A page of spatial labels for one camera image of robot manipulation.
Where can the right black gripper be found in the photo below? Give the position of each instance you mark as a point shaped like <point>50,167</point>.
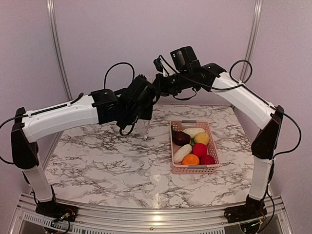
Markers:
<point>158,82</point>

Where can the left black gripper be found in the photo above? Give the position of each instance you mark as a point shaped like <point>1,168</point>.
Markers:
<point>147,114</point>

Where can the clear zip top bag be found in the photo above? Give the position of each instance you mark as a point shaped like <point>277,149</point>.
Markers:
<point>142,126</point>

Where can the dark maroon toy food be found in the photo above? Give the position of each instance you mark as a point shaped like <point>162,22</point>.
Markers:
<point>181,138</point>

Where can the pink plastic basket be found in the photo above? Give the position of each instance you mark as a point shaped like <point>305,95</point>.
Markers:
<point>192,146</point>

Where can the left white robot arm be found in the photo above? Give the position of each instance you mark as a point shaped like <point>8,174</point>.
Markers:
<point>98,107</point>

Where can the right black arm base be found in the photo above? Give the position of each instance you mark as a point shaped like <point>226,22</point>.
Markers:
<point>244,212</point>

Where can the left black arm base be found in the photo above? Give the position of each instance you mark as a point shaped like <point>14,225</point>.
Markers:
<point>57,210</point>

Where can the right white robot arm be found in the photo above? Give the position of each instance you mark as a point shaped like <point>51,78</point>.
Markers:
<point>213,78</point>

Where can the white long toy vegetable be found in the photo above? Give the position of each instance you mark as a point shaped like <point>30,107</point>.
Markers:
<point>192,132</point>

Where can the yellow toy fruit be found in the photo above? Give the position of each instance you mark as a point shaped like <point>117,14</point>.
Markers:
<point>202,138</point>

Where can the white toy bun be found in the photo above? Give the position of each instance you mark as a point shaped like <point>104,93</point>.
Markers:
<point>182,152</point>

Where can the bright red toy fruit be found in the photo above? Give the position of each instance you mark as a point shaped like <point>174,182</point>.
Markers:
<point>200,150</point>

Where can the orange toy fruit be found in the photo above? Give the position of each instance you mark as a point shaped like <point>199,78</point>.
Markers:
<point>190,159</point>

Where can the dark red toy fruit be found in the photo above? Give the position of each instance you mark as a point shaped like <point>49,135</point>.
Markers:
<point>207,160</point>

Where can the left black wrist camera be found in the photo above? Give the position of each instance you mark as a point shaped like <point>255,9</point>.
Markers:
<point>140,90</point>

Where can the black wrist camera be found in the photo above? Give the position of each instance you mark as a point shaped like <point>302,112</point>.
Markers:
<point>140,90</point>
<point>185,59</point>

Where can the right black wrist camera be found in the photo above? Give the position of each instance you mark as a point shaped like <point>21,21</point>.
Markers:
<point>185,59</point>

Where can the right aluminium frame post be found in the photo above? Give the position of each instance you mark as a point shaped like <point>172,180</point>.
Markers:
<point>254,29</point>

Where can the aluminium frame post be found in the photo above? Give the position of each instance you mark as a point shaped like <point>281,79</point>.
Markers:
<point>57,48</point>
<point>254,29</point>

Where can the front aluminium frame rail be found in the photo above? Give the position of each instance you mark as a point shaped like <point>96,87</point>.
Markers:
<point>95,219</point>

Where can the left aluminium frame post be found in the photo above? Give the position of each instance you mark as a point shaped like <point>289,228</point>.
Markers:
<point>57,48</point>

